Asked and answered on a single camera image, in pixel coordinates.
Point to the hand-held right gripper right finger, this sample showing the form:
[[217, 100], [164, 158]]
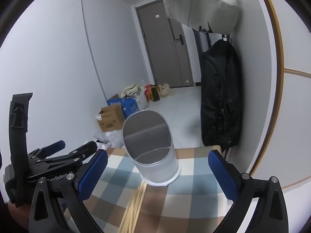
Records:
[[222, 174]]

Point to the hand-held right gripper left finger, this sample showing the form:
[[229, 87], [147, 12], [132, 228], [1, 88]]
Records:
[[93, 174]]

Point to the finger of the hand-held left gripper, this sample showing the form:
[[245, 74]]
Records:
[[57, 146], [85, 148]]

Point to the bunch of wooden chopsticks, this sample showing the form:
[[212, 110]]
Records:
[[136, 206]]

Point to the grey divided utensil holder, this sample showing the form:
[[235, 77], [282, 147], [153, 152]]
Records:
[[158, 167]]

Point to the white plastic bags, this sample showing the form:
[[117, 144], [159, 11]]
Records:
[[111, 138]]

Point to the checkered tablecloth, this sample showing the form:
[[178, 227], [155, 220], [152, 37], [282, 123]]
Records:
[[194, 191]]

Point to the brown cardboard box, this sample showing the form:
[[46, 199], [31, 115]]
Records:
[[111, 119]]

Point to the blue printed box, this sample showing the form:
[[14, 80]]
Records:
[[131, 106]]

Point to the beige cloth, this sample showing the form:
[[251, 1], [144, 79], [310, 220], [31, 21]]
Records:
[[131, 89]]

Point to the black backpack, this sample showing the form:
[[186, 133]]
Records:
[[218, 97]]

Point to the red snack bag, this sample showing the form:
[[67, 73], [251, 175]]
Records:
[[148, 92]]

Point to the yellow and black box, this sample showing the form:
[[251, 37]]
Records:
[[155, 94]]

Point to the beige plastic bag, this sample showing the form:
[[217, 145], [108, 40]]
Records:
[[165, 89]]

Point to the white wood-trimmed cabinet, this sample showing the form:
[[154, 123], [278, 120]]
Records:
[[291, 102]]

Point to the grey door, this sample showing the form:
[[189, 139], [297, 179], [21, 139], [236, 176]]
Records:
[[160, 53]]

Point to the light grey hanging bag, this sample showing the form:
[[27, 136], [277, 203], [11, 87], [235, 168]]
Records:
[[201, 7]]

